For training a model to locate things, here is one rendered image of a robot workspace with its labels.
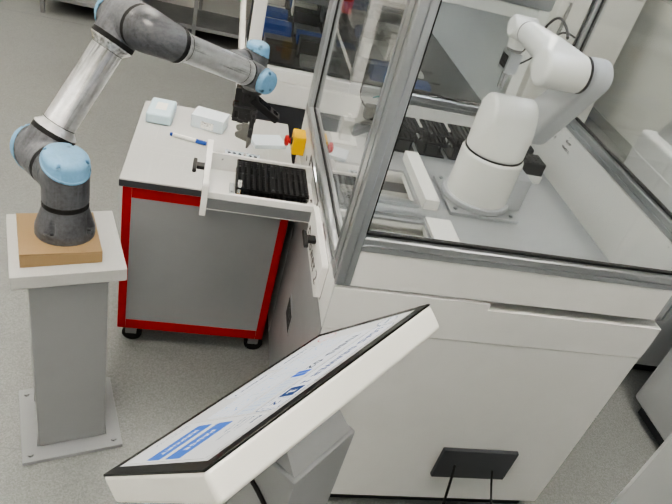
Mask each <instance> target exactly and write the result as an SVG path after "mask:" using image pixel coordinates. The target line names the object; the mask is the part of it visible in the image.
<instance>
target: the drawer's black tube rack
mask: <svg viewBox="0 0 672 504"><path fill-rule="evenodd" d="M246 164H247V165H246ZM245 166H246V167H245ZM251 167H252V168H251ZM280 167H281V168H280ZM286 168H287V169H286ZM291 173H292V174H291ZM242 174H243V185H242V186H243V189H242V190H241V192H240V194H241V195H248V196H255V197H262V198H269V199H276V200H283V201H290V202H297V203H304V204H307V199H309V191H308V184H307V177H306V169H300V168H293V167H287V166H280V165H274V164H267V163H261V162H254V161H248V160H243V173H242ZM297 174H298V175H297Z"/></svg>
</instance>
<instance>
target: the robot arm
mask: <svg viewBox="0 0 672 504"><path fill-rule="evenodd" d="M94 13H95V16H94V18H95V23H94V24H93V26H92V27H91V33H92V40H91V41H90V43H89V44H88V46H87V48H86V49H85V51H84V52H83V54H82V55H81V57H80V59H79V60H78V62H77V63H76V65H75V66H74V68H73V70H72V71H71V73H70V74H69V76H68V77H67V79H66V81H65V82H64V84H63V85H62V87H61V88H60V90H59V92H58V93H57V95H56V96H55V98H54V99H53V101H52V103H51V104H50V106H49V107H48V109H47V110H46V112H45V114H44V115H42V116H38V117H34V119H33V120H32V122H31V123H28V124H25V125H24V126H20V127H19V128H18V129H17V130H16V131H15V132H14V133H13V135H12V137H11V140H10V152H11V154H12V156H13V158H14V159H15V161H16V163H17V164H18V165H19V166H20V167H21V168H22V169H24V170H25V171H26V172H27V173H28V174H29V175H30V176H31V177H32V178H33V179H34V180H35V181H36V182H37V183H38V184H39V185H40V187H41V206H40V209H39V211H38V214H37V216H36V219H35V221H34V234H35V235H36V237H37V238H38V239H39V240H41V241H42V242H44V243H47V244H50V245H54V246H61V247H70V246H77V245H81V244H84V243H86V242H88V241H90V240H91V239H92V238H93V237H94V236H95V230H96V225H95V221H94V218H93V216H92V213H91V210H90V207H89V201H90V176H91V165H90V158H89V156H88V154H87V153H86V152H85V151H84V150H83V149H81V148H80V147H78V146H76V145H75V143H76V139H75V135H74V133H75V132H76V130H77V129H78V127H79V126H80V124H81V122H82V121H83V119H84V118H85V116H86V115H87V113H88V111H89V110H90V108H91V107H92V105H93V104H94V102H95V101H96V99H97V97H98V96H99V94H100V93H101V91H102V90H103V88H104V86H105V85H106V83H107V82H108V80H109V79H110V77H111V76H112V74H113V72H114V71H115V69H116V68H117V66H118V65H119V63H120V61H121V60H122V59H123V58H127V57H131V56H132V54H133V53H134V51H135V50H136V51H138V52H141V53H144V54H147V55H150V56H154V57H157V58H160V59H163V60H167V61H170V62H172V63H176V64H177V63H181V62H184V63H186V64H189V65H191V66H194V67H197V68H199V69H202V70H205V71H207V72H210V73H213V74H215V75H218V76H221V77H223V78H226V79H229V80H231V81H234V82H236V83H239V84H237V87H236V94H235V100H234V101H233V109H232V116H231V117H232V121H237V122H238V123H242V124H237V125H236V129H237V130H239V131H236V132H235V137H237V138H239V139H241V140H244V141H245V142H246V147H245V148H248V147H249V145H250V144H251V139H252V133H253V127H254V123H255V122H256V117H257V110H259V111H260V112H261V113H262V114H263V115H265V116H266V117H267V118H268V119H269V120H271V121H272V122H273V123H274V124H275V123H277V122H278V121H279V113H278V112H277V111H276V110H275V109H273V108H272V107H271V106H270V105H269V104H268V103H267V102H265V101H264V100H263V99H262V98H261V97H260V95H261V94H263V95H267V94H270V93H271V92H272V91H273V90H274V89H275V87H276V85H277V76H276V74H275V73H274V72H273V71H271V70H270V69H269V68H267V65H268V59H269V54H270V46H269V45H268V44H267V43H266V42H264V41H261V40H256V39H251V40H249V41H248V42H247V45H246V48H243V49H234V50H226V49H224V48H221V47H219V46H217V45H214V44H212V43H210V42H208V41H205V40H203V39H201V38H198V37H196V36H194V35H192V34H191V33H190V31H189V30H188V29H187V28H186V27H183V26H181V25H179V24H177V23H176V22H174V21H173V20H171V19H170V18H168V17H167V16H165V15H164V14H163V13H161V12H160V11H158V10H157V9H155V8H154V7H152V6H150V5H148V4H146V3H145V2H143V1H141V0H98V1H97V2H96V5H95V7H94ZM248 122H249V124H248ZM74 145H75V146H74Z"/></svg>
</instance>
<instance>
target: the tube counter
mask: <svg viewBox="0 0 672 504"><path fill-rule="evenodd" d="M328 358H330V357H328ZM328 358H324V359H319V360H315V361H313V362H311V363H310V364H309V365H307V366H306V367H304V368H303V369H301V370H300V371H298V372H297V373H295V374H294V375H293V376H291V377H290V378H288V379H287V380H285V381H284V382H282V383H281V384H280V385H278V386H277V387H275V388H274V389H272V390H271V391H269V392H268V393H266V394H265V395H264V396H262V397H261V398H259V399H258V400H256V401H255V402H253V403H252V404H250V405H249V406H248V407H246V408H245V409H243V410H242V411H240V412H239V413H237V414H236V415H241V414H247V413H251V412H253V411H254V410H255V409H257V408H258V407H260V406H261V405H263V404H264V403H265V402H267V401H268V400H270V399H271V398H273V397H274V396H275V395H277V394H278V393H280V392H281V391H283V390H284V389H285V388H287V387H288V386H290V385H291V384H293V383H294V382H295V381H297V380H298V379H300V378H301V377H302V376H304V375H305V374H307V373H308V372H310V371H311V370H312V369H314V368H315V367H317V366H318V365H320V364H321V363H322V362H324V361H325V360H327V359H328Z"/></svg>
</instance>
